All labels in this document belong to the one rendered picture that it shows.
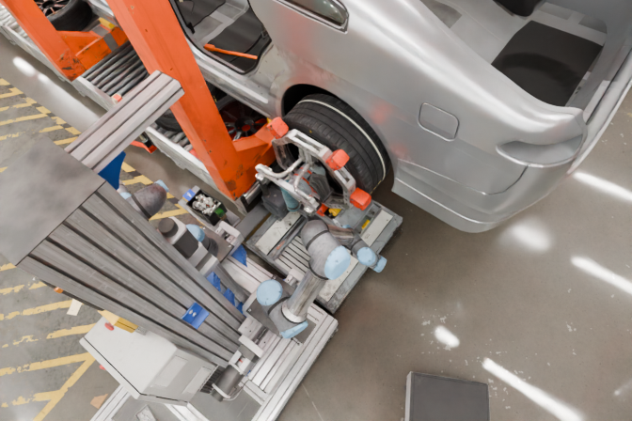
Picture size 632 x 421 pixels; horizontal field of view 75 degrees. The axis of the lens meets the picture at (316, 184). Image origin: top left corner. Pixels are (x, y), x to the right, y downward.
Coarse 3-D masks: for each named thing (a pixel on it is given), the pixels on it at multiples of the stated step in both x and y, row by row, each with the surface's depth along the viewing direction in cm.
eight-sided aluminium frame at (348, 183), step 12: (288, 132) 219; (276, 144) 229; (300, 144) 208; (312, 144) 209; (276, 156) 243; (288, 156) 248; (324, 156) 204; (348, 180) 210; (312, 192) 251; (348, 192) 212; (324, 204) 248; (336, 204) 237; (348, 204) 225
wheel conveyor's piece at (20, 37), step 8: (96, 16) 429; (0, 24) 418; (88, 24) 426; (96, 24) 424; (8, 32) 417; (16, 32) 430; (24, 32) 428; (16, 40) 426; (24, 40) 398; (32, 40) 417; (24, 48) 426; (32, 48) 396; (40, 56) 398; (48, 64) 402; (56, 72) 406; (64, 80) 420
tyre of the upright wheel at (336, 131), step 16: (320, 96) 219; (304, 112) 214; (320, 112) 210; (336, 112) 209; (352, 112) 210; (304, 128) 212; (320, 128) 205; (336, 128) 206; (352, 128) 207; (368, 128) 210; (336, 144) 203; (352, 144) 205; (368, 144) 210; (352, 160) 205; (368, 160) 210; (384, 160) 220; (368, 176) 213; (368, 192) 220
